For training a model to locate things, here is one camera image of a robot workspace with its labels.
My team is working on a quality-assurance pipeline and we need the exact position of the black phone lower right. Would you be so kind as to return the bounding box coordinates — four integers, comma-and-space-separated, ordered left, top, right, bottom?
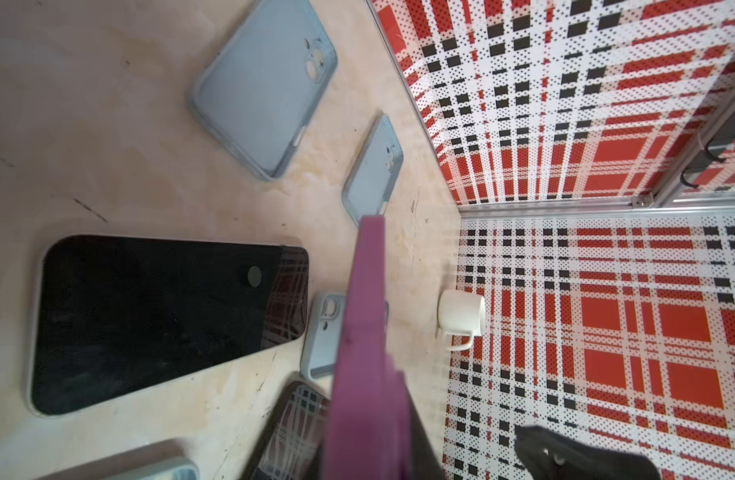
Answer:
243, 380, 330, 479

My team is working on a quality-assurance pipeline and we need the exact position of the purple black phone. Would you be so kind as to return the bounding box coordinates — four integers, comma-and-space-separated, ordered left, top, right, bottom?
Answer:
320, 216, 411, 479

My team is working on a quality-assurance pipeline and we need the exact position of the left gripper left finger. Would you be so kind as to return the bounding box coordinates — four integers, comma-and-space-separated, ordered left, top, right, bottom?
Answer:
403, 389, 447, 480

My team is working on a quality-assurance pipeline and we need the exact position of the blue case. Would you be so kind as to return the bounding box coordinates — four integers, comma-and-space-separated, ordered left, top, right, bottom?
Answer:
42, 439, 201, 479
342, 112, 405, 226
300, 292, 347, 381
187, 1, 339, 182

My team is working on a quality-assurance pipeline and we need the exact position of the black phone centre horizontal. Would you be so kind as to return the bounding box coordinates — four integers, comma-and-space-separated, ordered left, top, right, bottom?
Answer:
27, 234, 310, 417

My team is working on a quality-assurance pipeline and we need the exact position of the white mug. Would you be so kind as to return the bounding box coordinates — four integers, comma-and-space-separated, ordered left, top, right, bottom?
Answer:
437, 289, 487, 352

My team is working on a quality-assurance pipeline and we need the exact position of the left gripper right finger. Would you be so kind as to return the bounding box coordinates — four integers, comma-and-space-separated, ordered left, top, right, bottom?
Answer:
515, 425, 661, 480

